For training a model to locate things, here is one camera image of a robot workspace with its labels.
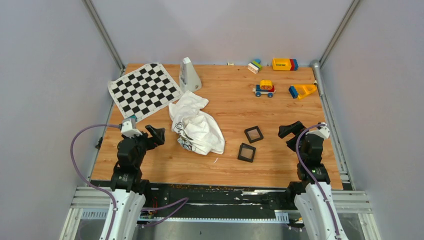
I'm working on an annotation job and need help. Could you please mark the black square frame box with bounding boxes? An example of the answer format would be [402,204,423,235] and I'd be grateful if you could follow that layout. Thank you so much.
[237,143,256,163]

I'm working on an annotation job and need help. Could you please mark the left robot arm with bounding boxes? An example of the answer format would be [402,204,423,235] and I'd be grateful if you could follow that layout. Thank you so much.
[99,123,165,240]

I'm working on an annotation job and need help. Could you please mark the black white checkerboard sheet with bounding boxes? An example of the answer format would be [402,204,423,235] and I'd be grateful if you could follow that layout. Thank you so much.
[107,63,184,123]

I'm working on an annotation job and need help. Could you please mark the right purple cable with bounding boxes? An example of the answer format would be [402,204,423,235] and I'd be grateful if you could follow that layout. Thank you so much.
[295,122,342,239]

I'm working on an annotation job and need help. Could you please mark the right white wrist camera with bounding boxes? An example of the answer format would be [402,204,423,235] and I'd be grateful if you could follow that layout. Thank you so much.
[306,122,331,140]

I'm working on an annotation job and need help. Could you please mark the black square frame lid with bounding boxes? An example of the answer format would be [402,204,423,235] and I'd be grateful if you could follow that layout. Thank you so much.
[244,126,264,144]

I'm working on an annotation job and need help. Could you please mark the toy car with yellow top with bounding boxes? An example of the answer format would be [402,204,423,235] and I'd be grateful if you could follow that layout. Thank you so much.
[252,79,276,98]

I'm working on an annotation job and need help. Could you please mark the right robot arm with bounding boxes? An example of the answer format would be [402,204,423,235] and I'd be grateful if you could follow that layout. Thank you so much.
[277,121,348,240]

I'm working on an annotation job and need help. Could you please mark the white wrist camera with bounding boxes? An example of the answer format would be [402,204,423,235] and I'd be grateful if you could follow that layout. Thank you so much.
[120,117,142,138]
[306,122,331,140]

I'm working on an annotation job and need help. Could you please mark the white cone-shaped box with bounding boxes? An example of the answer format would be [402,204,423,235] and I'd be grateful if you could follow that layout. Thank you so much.
[179,57,202,93]

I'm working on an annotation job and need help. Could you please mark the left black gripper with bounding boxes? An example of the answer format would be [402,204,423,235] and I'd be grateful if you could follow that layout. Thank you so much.
[121,124,165,168]

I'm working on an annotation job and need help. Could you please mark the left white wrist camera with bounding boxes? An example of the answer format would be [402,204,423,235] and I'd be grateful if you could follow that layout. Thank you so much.
[120,117,142,138]

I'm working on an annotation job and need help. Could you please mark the white printed garment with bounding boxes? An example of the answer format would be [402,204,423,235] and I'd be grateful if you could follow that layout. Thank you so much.
[168,90,226,156]

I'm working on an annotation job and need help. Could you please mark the yellow blue toy scoop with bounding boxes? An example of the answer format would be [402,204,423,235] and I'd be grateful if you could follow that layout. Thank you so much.
[288,84,318,100]

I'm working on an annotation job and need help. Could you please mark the grey metal pipe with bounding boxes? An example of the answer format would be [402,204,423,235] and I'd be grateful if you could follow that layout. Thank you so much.
[310,60,325,97]

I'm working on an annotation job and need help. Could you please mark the yellow red blue block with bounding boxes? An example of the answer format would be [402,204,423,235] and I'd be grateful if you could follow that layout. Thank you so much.
[272,58,299,71]

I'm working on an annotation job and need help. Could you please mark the white green blue blocks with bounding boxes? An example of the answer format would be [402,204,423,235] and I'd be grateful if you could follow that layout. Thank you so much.
[247,58,263,74]

